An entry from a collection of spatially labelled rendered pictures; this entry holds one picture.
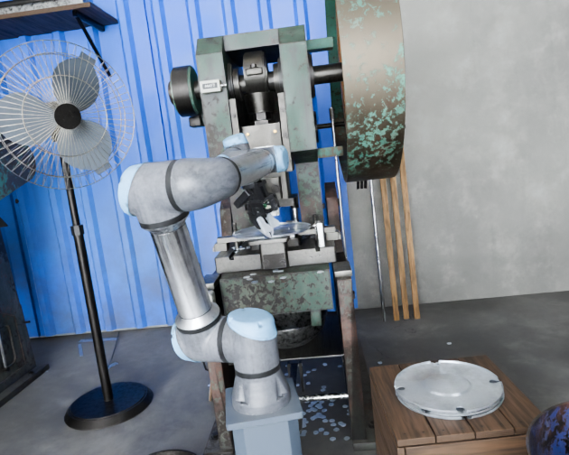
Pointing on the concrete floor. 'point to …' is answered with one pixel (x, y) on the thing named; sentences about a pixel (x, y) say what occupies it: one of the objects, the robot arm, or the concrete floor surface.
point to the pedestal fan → (97, 403)
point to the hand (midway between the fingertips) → (268, 234)
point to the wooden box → (385, 380)
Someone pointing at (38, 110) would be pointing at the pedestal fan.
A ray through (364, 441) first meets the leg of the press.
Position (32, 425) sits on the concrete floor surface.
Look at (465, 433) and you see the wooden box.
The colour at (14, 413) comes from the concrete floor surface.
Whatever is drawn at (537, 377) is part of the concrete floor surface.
